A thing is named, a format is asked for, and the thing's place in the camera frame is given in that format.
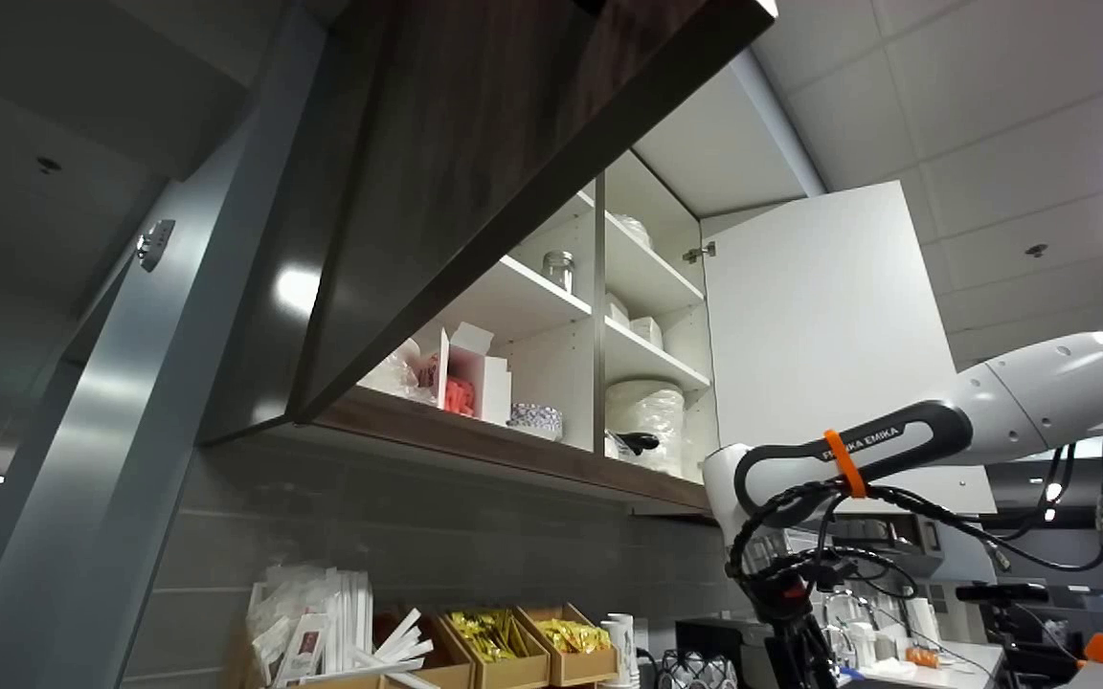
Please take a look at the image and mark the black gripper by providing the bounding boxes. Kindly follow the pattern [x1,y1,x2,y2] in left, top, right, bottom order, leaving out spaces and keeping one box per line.
[750,558,837,689]

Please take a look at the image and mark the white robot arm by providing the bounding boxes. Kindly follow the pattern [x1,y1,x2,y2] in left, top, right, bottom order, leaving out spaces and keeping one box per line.
[701,330,1103,689]

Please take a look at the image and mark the black items on shelf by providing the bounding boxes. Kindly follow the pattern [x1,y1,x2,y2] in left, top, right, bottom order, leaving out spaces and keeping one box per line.
[620,433,659,454]

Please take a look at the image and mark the open white cabinet door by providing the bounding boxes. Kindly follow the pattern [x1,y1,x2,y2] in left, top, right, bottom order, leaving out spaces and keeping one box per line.
[701,181,964,525]

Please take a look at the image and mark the metal jar on shelf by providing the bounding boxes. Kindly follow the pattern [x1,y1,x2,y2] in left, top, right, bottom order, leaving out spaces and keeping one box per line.
[546,252,574,292]

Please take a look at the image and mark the dark wood cabinet door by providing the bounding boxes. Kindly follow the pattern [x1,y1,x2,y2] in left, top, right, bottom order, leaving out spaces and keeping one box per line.
[284,0,777,415]

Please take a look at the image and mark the yellow sachets right bin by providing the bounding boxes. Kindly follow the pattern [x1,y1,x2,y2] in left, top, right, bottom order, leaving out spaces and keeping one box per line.
[535,614,609,654]

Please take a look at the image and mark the yellow sachets bin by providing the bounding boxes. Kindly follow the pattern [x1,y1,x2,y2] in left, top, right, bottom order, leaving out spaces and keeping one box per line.
[535,614,609,654]
[447,613,519,660]

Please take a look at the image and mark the wooden condiment organizer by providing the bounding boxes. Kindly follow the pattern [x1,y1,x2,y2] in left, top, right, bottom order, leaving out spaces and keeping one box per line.
[418,602,618,689]

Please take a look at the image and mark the yellow sachets left bin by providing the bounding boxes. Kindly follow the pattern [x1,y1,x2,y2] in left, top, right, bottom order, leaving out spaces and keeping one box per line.
[447,613,519,660]

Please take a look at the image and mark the red white box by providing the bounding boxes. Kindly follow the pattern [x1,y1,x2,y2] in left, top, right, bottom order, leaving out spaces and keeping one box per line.
[435,320,514,423]

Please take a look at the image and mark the white stirrer packets bundle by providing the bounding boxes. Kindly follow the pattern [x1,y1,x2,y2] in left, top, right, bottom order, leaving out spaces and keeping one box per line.
[243,562,438,689]

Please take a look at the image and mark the grey metal pillar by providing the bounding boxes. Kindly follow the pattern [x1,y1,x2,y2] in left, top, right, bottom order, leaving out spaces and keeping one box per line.
[0,2,326,689]

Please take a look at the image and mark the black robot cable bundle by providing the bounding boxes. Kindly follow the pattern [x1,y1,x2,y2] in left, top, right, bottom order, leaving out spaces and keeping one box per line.
[724,436,1103,614]

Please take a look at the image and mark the wall cabinet with shelves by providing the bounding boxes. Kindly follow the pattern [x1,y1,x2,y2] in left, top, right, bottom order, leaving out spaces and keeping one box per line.
[198,49,823,521]

